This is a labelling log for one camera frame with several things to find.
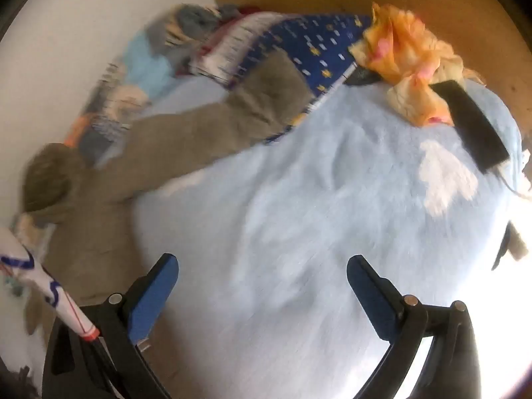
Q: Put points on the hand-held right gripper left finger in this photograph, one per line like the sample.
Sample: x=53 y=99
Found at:
x=151 y=299

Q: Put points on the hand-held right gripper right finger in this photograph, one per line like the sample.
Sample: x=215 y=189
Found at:
x=374 y=299

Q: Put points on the olive quilted puffer jacket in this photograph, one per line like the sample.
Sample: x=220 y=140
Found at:
x=187 y=133

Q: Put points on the white rod with red tip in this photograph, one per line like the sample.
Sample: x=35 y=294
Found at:
x=45 y=282

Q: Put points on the light blue cloud bed sheet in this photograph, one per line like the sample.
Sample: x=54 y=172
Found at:
x=291 y=216

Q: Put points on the patchwork cartoon quilt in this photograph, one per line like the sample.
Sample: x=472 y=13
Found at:
x=145 y=66

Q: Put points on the orange floral cloth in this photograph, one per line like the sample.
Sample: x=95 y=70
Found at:
x=399 y=50

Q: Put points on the navy star pillow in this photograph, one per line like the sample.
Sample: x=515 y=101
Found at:
x=316 y=45

